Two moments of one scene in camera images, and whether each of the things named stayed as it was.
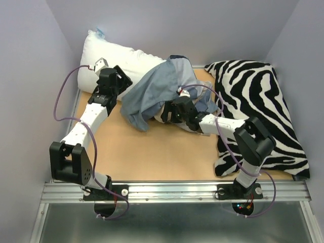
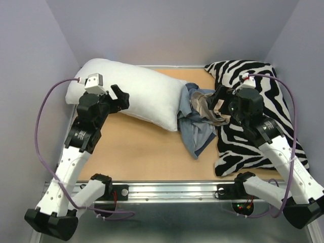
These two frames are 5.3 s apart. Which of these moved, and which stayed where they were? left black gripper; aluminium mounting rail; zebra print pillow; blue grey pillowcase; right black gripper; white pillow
Moved: right black gripper; left black gripper; white pillow; blue grey pillowcase
Stayed: aluminium mounting rail; zebra print pillow
